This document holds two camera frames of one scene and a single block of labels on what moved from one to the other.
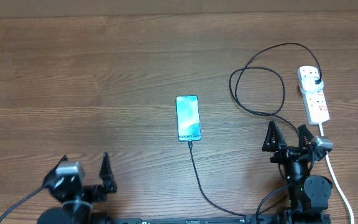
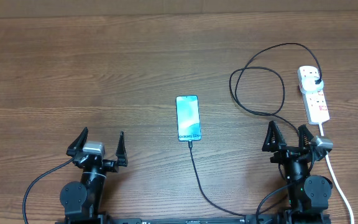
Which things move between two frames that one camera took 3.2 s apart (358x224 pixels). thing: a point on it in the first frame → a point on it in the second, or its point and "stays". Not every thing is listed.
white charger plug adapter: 308,84 stays
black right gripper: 285,152 stays
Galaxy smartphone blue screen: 188,118 stays
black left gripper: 98,193 → 81,139
